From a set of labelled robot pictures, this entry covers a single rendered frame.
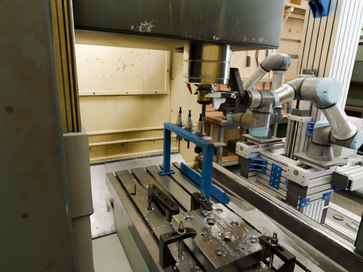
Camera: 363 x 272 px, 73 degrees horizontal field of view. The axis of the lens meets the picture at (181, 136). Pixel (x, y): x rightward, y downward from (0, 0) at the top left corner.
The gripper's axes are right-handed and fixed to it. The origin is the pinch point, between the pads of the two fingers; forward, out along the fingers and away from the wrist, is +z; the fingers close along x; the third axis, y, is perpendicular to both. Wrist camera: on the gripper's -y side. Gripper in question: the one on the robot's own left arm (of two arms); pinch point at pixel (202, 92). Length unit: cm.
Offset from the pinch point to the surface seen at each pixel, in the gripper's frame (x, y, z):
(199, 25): -12.4, -18.8, 10.8
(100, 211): 64, 78, 24
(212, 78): -7.4, -5.1, 1.7
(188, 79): -1.2, -4.4, 6.7
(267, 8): -12.4, -26.7, -12.7
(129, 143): 101, 48, -5
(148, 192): 22, 47, 10
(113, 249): 38, 85, 22
